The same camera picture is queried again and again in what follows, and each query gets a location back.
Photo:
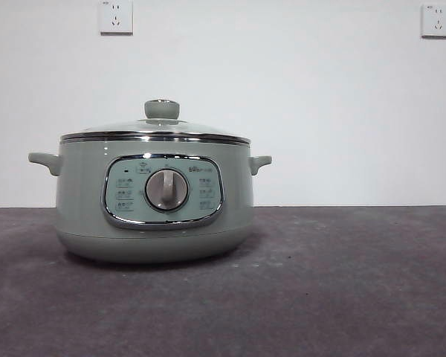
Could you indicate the white wall socket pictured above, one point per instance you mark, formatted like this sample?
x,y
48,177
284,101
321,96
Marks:
x,y
116,16
437,20

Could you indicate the glass lid with green knob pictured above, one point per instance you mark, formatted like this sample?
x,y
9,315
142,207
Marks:
x,y
162,110

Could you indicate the pale green electric pot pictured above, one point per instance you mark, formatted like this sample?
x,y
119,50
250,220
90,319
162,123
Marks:
x,y
83,201

